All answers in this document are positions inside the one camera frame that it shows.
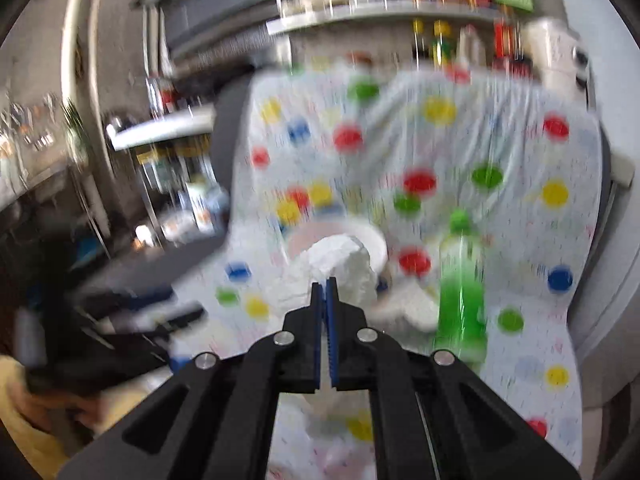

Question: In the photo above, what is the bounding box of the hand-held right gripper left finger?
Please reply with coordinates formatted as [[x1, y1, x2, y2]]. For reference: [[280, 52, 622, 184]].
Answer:
[[60, 282, 326, 480]]

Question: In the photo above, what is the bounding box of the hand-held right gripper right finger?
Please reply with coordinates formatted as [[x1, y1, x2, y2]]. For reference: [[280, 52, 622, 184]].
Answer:
[[327, 277, 583, 480]]

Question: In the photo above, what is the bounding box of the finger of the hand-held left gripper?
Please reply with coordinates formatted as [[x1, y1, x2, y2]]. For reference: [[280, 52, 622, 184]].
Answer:
[[142, 306, 207, 341], [77, 282, 175, 318]]

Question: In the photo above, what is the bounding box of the white tissue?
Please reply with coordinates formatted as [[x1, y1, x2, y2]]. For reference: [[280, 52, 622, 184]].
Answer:
[[272, 236, 381, 311]]

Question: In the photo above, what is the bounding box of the white sponge block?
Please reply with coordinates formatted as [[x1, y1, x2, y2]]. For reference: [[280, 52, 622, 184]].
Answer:
[[372, 280, 441, 333]]

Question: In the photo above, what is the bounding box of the red instant noodle cup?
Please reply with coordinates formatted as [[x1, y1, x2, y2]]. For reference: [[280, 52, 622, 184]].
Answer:
[[285, 220, 388, 283]]

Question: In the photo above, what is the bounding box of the person's left forearm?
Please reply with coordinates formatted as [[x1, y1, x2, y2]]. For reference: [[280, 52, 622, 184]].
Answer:
[[0, 354, 71, 480]]

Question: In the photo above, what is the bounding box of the person's left hand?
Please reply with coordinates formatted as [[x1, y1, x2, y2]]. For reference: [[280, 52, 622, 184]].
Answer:
[[35, 392, 118, 433]]

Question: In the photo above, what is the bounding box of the blue plastic basin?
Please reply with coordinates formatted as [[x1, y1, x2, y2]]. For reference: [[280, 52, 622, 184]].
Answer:
[[70, 237, 108, 268]]

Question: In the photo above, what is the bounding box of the white printed bowl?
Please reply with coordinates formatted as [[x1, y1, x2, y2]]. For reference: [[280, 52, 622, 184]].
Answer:
[[159, 210, 201, 245]]

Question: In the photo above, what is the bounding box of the grey blue plastic jug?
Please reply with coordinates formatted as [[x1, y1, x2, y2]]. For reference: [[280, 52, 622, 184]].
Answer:
[[210, 185, 232, 231]]

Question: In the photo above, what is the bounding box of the green plastic bottle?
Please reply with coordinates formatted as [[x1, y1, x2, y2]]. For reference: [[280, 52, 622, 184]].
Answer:
[[432, 210, 490, 367]]

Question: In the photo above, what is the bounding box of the balloon print plastic sheet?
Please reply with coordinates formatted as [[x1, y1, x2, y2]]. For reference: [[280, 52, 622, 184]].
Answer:
[[215, 57, 601, 480]]

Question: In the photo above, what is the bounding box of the steel range hood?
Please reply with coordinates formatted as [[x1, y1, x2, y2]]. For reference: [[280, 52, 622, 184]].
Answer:
[[132, 0, 281, 56]]

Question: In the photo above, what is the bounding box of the dark sauce bottle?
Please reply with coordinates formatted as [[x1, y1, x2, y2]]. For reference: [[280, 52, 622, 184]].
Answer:
[[411, 19, 429, 63]]

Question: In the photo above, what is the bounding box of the yellow green oil bottle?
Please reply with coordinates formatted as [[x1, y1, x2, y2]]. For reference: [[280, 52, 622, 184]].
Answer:
[[432, 20, 454, 67]]

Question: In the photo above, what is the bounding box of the white plastic bottle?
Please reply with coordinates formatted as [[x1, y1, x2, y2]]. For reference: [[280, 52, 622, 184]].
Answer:
[[457, 24, 485, 67]]

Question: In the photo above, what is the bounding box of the white kitchen appliance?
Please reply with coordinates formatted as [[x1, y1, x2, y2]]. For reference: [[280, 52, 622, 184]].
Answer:
[[522, 17, 593, 107]]

